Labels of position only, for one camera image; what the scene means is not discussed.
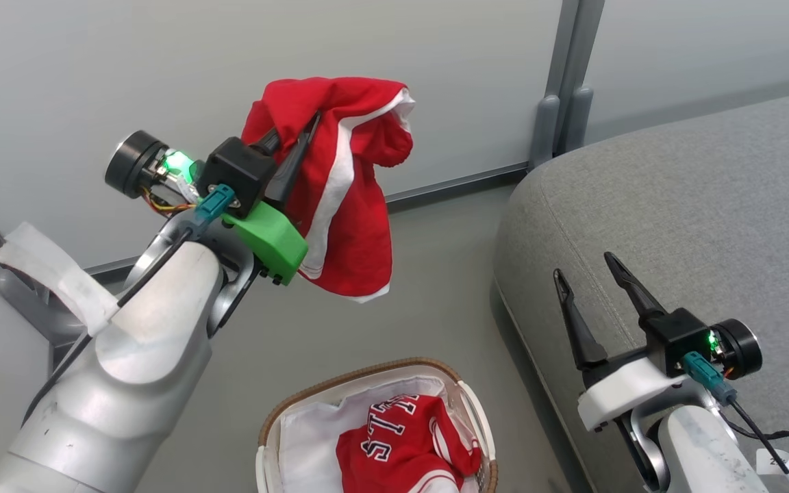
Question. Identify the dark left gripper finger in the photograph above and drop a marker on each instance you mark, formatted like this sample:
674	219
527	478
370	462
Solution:
268	142
292	171

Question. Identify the grey double partition post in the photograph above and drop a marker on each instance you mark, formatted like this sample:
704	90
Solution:
566	103

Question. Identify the white basket liner cloth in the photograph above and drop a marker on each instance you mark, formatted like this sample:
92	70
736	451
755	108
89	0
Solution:
309	445

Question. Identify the red jersey with lettering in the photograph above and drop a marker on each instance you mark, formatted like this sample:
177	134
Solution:
401	452

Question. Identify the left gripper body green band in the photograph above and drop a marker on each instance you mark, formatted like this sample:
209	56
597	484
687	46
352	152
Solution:
240	174

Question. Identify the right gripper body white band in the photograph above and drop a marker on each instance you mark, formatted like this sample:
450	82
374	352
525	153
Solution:
675	339

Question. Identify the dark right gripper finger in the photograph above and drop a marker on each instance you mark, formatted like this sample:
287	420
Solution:
583	335
637	298

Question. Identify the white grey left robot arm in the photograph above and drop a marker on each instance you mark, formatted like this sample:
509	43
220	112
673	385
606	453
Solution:
120	383

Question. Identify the grey partition baseboard rail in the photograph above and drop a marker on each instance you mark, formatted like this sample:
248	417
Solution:
449	185

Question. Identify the red shorts with white stripe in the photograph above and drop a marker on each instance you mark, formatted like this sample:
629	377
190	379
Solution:
360	205

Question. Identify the grey fabric sofa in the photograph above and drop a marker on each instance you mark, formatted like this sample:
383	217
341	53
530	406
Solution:
696	219

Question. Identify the white laundry basket brown rim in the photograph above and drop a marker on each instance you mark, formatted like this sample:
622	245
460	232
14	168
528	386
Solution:
271	428

